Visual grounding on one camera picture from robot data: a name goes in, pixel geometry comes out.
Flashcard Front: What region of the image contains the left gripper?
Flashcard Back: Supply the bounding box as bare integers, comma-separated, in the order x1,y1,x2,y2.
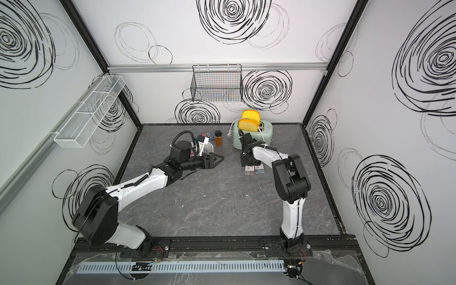
180,153,224,172

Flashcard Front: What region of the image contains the paper clip box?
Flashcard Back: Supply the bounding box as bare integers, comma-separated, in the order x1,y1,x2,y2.
254,164,265,174
245,166,255,175

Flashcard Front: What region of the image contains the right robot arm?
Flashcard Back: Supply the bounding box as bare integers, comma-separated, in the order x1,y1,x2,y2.
238,130,311,252

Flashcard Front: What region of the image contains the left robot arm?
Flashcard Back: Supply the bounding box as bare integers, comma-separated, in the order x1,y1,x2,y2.
72,131,224,256

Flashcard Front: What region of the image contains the white storage box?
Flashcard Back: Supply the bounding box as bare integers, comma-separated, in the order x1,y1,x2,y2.
204,142,214,153

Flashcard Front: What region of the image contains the orange spice bottle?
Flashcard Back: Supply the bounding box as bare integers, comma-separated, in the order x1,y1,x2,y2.
214,130,223,147

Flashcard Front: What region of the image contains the blue candy packet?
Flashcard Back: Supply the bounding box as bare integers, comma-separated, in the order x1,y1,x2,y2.
200,132,215,140

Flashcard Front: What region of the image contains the mint green toaster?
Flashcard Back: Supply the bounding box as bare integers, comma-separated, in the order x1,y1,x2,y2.
229,119,273,150

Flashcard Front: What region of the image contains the yellow toast slice front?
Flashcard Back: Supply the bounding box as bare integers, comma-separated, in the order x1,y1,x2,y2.
238,118,259,132

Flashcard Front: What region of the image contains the yellow toast slice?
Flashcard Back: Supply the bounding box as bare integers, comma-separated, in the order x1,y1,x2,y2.
242,109,261,124
238,118,259,132

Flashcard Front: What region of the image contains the yellow toast slice back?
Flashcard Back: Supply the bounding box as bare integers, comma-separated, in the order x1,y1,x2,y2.
242,109,261,124

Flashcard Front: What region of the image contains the black wire basket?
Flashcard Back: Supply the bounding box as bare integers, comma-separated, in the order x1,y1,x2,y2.
190,64,243,102

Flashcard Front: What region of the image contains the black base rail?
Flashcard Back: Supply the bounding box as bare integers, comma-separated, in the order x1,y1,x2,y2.
70,235,360,260

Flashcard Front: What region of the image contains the white slotted cable duct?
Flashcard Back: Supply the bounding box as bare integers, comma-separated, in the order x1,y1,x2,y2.
76,260,286,275

